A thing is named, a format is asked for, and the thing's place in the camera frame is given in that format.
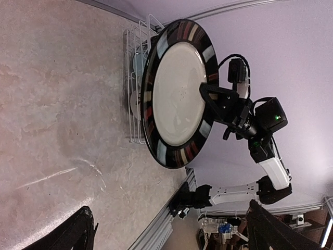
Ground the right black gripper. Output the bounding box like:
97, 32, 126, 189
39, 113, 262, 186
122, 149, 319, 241
199, 83, 259, 140

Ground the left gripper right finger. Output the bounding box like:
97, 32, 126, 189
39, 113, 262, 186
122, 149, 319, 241
246, 199, 321, 250

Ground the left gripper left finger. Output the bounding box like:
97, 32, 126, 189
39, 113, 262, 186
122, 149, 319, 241
25, 206, 98, 250

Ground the black striped rim plate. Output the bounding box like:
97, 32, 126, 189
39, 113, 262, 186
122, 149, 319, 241
140, 19, 219, 169

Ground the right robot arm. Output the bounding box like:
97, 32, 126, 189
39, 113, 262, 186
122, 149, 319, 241
199, 83, 292, 205

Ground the red white small bowl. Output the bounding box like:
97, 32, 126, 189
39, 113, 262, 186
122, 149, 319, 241
130, 91, 140, 119

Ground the light green bowl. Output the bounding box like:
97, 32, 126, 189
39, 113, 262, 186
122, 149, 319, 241
132, 41, 148, 78

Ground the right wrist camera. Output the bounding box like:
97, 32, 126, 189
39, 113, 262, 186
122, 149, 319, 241
227, 58, 247, 84

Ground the aluminium front rail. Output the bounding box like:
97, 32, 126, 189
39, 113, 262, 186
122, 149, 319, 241
129, 168, 196, 250

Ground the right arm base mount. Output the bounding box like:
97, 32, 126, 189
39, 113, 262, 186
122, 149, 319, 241
168, 182, 212, 218

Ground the white wire dish rack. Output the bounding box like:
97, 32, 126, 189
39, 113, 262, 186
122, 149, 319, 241
123, 20, 164, 144

